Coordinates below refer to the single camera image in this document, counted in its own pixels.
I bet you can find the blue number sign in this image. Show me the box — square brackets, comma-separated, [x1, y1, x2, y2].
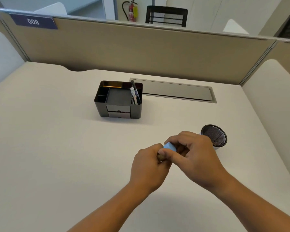
[9, 13, 58, 30]

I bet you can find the person's right hand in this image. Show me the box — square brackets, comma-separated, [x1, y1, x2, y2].
[163, 131, 230, 192]

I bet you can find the person's left forearm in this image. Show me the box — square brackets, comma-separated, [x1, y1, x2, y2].
[67, 181, 155, 232]

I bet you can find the person's right forearm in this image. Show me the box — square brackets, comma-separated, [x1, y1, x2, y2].
[207, 172, 290, 232]

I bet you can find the black marker pen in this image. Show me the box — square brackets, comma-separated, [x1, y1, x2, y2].
[130, 80, 141, 105]

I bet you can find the black desk organizer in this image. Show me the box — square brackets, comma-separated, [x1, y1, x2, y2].
[94, 80, 144, 119]

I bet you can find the red fire extinguisher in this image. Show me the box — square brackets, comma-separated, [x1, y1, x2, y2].
[122, 0, 138, 23]

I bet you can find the beige desk partition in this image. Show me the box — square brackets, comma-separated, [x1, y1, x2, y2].
[0, 8, 290, 86]

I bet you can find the white pen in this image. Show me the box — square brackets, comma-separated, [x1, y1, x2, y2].
[130, 87, 138, 105]

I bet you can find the white side divider panel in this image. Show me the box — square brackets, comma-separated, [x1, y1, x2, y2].
[34, 1, 68, 16]
[241, 59, 290, 186]
[0, 29, 25, 90]
[222, 18, 250, 35]

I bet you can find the black mesh pen cup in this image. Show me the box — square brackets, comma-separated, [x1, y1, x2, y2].
[200, 124, 228, 151]

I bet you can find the small light blue eraser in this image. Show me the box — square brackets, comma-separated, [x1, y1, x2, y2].
[163, 142, 177, 153]

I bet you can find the grey cable tray lid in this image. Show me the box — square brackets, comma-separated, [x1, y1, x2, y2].
[129, 78, 218, 104]

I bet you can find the person's left hand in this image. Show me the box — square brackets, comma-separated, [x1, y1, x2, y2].
[129, 143, 173, 194]

